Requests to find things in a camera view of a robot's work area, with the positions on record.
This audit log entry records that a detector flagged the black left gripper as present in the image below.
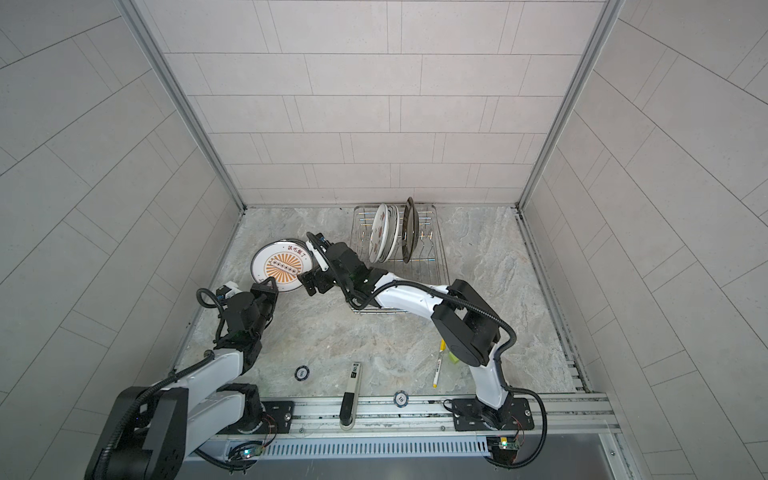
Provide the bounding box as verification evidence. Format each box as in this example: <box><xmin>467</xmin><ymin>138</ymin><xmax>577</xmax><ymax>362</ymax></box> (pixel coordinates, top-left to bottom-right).
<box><xmin>249</xmin><ymin>275</ymin><xmax>278</xmax><ymax>341</ymax></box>

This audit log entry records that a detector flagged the small sunburst plate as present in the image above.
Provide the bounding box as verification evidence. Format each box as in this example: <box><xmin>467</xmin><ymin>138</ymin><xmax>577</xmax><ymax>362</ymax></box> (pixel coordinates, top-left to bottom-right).
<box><xmin>250</xmin><ymin>239</ymin><xmax>314</xmax><ymax>292</ymax></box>

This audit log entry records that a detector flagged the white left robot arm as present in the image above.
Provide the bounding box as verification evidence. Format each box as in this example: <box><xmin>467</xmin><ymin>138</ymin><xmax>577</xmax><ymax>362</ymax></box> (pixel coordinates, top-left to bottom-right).
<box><xmin>84</xmin><ymin>277</ymin><xmax>279</xmax><ymax>479</ymax></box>

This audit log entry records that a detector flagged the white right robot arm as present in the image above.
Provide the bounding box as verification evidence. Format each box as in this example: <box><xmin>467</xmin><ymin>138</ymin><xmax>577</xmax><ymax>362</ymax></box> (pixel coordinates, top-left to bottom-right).
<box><xmin>299</xmin><ymin>233</ymin><xmax>548</xmax><ymax>470</ymax></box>

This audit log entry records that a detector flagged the white watermelon pattern plate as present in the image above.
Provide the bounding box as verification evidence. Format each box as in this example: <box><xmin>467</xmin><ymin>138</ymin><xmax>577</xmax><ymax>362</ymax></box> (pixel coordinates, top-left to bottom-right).
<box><xmin>369</xmin><ymin>203</ymin><xmax>389</xmax><ymax>263</ymax></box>

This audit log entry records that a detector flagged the white blue striped plate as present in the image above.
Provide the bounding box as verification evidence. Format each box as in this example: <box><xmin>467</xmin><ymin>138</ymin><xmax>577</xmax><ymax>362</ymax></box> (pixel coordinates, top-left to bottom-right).
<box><xmin>385</xmin><ymin>205</ymin><xmax>402</xmax><ymax>261</ymax></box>

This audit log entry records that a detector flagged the dark rimmed checkered plate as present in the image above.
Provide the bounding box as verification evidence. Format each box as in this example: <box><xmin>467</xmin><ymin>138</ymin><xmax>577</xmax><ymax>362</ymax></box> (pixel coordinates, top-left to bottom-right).
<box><xmin>402</xmin><ymin>197</ymin><xmax>419</xmax><ymax>263</ymax></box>

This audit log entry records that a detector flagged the yellow capped white marker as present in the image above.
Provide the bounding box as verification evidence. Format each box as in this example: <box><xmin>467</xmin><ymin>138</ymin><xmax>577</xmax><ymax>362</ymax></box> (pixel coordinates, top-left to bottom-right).
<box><xmin>432</xmin><ymin>340</ymin><xmax>447</xmax><ymax>389</ymax></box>

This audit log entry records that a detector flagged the left circuit board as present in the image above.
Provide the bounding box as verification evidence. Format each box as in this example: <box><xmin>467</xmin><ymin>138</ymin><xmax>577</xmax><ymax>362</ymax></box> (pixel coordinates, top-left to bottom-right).
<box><xmin>227</xmin><ymin>441</ymin><xmax>265</xmax><ymax>471</ymax></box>

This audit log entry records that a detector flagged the circuit board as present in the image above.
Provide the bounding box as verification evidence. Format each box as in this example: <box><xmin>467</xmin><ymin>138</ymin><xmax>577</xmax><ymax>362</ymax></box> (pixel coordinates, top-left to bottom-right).
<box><xmin>227</xmin><ymin>441</ymin><xmax>265</xmax><ymax>471</ymax></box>
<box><xmin>486</xmin><ymin>436</ymin><xmax>521</xmax><ymax>469</ymax></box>

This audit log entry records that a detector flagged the black white handheld scraper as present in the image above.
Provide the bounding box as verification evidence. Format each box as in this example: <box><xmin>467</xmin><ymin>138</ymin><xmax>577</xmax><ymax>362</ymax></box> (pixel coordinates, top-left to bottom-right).
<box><xmin>339</xmin><ymin>361</ymin><xmax>362</xmax><ymax>431</ymax></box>

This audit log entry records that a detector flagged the right round poker chip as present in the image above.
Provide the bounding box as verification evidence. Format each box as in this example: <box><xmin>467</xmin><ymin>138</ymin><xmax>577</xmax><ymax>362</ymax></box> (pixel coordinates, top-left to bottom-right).
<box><xmin>393</xmin><ymin>391</ymin><xmax>409</xmax><ymax>408</ymax></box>

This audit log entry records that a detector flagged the right circuit board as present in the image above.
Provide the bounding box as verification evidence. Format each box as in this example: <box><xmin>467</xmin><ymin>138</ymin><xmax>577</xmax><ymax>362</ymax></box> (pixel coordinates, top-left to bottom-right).
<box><xmin>486</xmin><ymin>436</ymin><xmax>521</xmax><ymax>469</ymax></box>

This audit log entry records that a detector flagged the metal wire dish rack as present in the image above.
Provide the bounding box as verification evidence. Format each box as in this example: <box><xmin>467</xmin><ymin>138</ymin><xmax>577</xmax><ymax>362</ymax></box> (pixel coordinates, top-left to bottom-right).
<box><xmin>350</xmin><ymin>203</ymin><xmax>451</xmax><ymax>285</ymax></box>

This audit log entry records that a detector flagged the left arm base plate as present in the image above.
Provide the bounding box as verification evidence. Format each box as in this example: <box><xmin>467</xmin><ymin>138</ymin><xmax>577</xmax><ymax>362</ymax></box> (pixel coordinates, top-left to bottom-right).
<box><xmin>220</xmin><ymin>401</ymin><xmax>295</xmax><ymax>436</ymax></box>

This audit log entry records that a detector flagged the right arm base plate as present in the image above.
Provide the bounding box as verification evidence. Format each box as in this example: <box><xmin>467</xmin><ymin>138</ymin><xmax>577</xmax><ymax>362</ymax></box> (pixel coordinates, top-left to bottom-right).
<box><xmin>447</xmin><ymin>396</ymin><xmax>535</xmax><ymax>431</ymax></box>

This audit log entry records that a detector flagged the aluminium front rail frame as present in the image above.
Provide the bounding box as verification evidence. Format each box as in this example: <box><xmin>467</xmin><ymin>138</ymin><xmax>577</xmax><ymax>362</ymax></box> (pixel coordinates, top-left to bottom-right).
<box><xmin>179</xmin><ymin>392</ymin><xmax>622</xmax><ymax>444</ymax></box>

